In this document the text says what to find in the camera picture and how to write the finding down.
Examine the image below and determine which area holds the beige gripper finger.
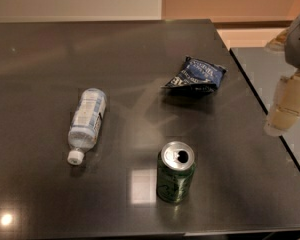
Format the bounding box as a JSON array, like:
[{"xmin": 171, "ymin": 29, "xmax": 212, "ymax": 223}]
[
  {"xmin": 266, "ymin": 29, "xmax": 288, "ymax": 51},
  {"xmin": 264, "ymin": 69, "xmax": 300, "ymax": 136}
]

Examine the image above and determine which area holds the blue plastic water bottle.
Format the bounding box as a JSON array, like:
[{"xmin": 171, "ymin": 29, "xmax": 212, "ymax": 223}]
[{"xmin": 67, "ymin": 88, "xmax": 107, "ymax": 165}]

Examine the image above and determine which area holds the grey side table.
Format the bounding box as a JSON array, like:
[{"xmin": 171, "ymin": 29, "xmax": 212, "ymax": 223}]
[{"xmin": 230, "ymin": 47, "xmax": 300, "ymax": 172}]

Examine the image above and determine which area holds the blue chip bag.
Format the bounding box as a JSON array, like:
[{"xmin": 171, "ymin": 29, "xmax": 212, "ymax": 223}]
[{"xmin": 162, "ymin": 56, "xmax": 227, "ymax": 94}]

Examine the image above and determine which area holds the green soda can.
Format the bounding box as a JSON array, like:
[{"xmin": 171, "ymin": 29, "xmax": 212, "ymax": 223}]
[{"xmin": 156, "ymin": 141, "xmax": 196, "ymax": 204}]

